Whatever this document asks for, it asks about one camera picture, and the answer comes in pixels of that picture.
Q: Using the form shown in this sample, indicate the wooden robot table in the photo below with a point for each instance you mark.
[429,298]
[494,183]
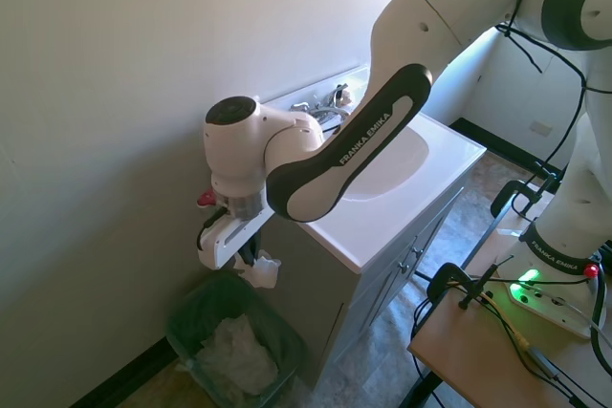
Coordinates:
[478,355]

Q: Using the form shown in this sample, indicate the white wall outlet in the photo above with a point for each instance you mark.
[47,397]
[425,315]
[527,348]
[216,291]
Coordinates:
[540,128]

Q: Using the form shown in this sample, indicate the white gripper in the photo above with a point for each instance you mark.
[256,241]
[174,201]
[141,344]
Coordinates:
[229,241]

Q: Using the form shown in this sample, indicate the dark green trash bin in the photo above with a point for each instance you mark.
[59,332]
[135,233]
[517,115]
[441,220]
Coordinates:
[277,341]

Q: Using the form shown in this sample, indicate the chrome faucet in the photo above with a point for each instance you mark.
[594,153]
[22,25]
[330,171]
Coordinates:
[320,109]

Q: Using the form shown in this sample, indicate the red base button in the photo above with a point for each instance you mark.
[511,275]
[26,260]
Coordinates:
[593,270]

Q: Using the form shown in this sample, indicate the red mount knob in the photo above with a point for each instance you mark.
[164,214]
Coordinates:
[207,199]

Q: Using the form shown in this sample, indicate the metal cabinet knob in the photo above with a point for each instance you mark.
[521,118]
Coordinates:
[404,265]
[416,251]

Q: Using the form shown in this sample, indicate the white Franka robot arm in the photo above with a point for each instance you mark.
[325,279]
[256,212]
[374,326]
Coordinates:
[344,150]

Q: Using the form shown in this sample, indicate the grey vanity cabinet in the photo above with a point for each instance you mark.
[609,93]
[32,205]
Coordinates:
[382,293]

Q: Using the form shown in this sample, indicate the clear plastic bin liner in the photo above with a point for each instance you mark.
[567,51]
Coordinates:
[239,355]

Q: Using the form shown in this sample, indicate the beige seashell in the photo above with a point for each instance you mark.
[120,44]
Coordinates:
[347,100]

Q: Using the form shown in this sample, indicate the white tissue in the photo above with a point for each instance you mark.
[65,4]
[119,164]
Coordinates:
[263,274]

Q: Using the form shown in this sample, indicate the black C clamp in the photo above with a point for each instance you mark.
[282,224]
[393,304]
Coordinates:
[449,279]
[516,193]

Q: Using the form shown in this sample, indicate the black baseboard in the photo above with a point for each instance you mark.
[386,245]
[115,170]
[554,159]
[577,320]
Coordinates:
[502,143]
[124,372]

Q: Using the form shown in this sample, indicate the white sink countertop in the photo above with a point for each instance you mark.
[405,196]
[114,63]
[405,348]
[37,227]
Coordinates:
[411,188]

